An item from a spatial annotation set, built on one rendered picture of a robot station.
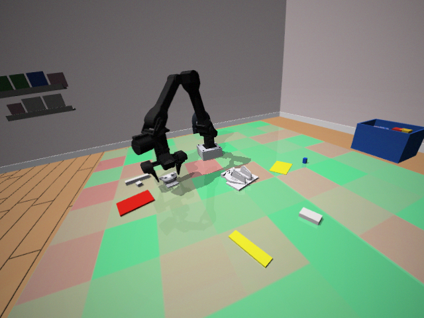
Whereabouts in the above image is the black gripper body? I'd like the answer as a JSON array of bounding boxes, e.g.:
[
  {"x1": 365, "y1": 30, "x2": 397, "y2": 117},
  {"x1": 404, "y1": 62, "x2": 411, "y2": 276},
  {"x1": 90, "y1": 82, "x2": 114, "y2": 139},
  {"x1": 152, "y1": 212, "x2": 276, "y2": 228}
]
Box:
[{"x1": 140, "y1": 144, "x2": 187, "y2": 174}]

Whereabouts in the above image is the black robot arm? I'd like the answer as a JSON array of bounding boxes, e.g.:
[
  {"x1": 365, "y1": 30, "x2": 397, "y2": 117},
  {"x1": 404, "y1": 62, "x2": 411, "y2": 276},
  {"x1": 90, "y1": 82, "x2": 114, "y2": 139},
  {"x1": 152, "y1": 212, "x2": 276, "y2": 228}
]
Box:
[{"x1": 131, "y1": 70, "x2": 218, "y2": 170}]

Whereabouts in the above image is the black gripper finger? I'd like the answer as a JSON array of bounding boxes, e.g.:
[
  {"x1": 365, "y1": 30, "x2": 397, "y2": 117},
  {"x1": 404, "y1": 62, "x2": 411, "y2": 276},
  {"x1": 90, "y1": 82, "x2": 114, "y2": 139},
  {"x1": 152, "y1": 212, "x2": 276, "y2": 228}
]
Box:
[
  {"x1": 148, "y1": 170, "x2": 159, "y2": 183},
  {"x1": 175, "y1": 160, "x2": 185, "y2": 175}
]

